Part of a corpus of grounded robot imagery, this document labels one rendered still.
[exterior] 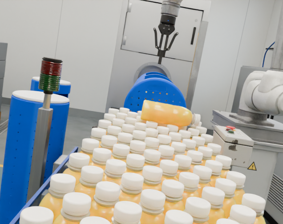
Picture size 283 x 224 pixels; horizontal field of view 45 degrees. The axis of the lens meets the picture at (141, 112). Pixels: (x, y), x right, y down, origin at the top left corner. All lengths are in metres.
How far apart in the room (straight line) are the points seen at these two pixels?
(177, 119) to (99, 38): 5.46
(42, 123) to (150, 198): 0.65
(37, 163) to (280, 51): 1.17
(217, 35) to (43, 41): 3.29
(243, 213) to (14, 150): 1.35
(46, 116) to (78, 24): 5.52
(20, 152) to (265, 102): 1.18
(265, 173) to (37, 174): 1.20
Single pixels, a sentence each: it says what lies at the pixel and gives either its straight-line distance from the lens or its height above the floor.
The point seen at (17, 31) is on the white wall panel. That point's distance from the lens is 6.75.
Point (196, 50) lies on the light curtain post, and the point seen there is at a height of 1.45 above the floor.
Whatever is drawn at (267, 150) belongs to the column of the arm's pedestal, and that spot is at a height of 0.96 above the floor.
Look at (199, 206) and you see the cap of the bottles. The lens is 0.55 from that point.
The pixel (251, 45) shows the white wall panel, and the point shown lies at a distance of 7.10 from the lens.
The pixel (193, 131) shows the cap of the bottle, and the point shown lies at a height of 1.10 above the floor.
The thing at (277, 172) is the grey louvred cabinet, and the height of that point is 0.50.
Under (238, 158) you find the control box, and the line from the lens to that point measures 1.23.
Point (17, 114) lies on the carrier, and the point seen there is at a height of 0.95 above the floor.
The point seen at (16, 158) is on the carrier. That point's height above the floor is 0.73.
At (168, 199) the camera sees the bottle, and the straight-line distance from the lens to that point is 0.60.
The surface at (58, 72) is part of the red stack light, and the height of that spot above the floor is 1.22.
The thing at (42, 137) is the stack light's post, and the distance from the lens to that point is 1.12.
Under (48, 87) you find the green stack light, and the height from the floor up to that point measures 1.17.
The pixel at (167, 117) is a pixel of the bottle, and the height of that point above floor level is 1.13.
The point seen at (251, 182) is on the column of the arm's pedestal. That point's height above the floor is 0.77.
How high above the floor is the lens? 1.31
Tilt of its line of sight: 9 degrees down
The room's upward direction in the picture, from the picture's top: 10 degrees clockwise
